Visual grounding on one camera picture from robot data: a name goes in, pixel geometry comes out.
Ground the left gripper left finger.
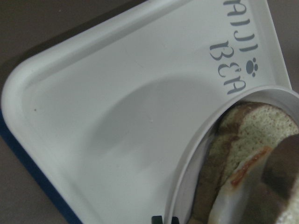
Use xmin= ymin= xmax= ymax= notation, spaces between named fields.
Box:
xmin=151 ymin=216 xmax=163 ymax=224

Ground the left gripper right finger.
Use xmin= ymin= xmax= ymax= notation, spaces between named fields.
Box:
xmin=171 ymin=217 xmax=179 ymax=224

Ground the white round plate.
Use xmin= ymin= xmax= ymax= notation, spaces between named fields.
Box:
xmin=164 ymin=85 xmax=299 ymax=224

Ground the cream bear tray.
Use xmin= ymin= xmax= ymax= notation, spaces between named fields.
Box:
xmin=1 ymin=0 xmax=290 ymax=224

